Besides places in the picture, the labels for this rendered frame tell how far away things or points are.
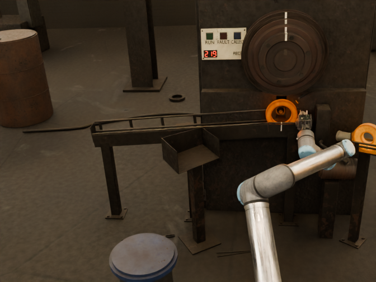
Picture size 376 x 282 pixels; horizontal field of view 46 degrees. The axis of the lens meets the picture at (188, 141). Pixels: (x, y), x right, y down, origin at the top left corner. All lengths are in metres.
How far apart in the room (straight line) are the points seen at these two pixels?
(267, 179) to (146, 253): 0.66
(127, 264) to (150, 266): 0.10
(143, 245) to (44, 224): 1.21
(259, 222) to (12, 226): 1.88
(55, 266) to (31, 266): 0.15
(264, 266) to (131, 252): 0.62
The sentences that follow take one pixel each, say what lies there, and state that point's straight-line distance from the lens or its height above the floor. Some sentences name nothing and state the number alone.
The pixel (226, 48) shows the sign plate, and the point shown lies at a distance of 2.67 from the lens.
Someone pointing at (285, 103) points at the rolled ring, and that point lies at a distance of 2.66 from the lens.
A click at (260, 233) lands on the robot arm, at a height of 0.57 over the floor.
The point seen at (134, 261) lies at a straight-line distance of 2.12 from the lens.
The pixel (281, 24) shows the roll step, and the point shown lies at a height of 1.29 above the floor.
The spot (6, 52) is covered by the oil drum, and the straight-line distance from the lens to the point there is 4.64.
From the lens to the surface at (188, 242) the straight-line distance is 2.86.
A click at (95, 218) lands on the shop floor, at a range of 3.19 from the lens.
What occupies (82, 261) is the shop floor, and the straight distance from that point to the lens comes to 2.87.
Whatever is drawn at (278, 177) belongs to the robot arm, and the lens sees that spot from 2.00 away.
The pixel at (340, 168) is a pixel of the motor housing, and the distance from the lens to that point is 2.67.
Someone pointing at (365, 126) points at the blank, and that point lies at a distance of 2.57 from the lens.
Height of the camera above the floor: 1.81
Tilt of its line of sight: 26 degrees down
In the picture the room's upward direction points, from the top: 4 degrees counter-clockwise
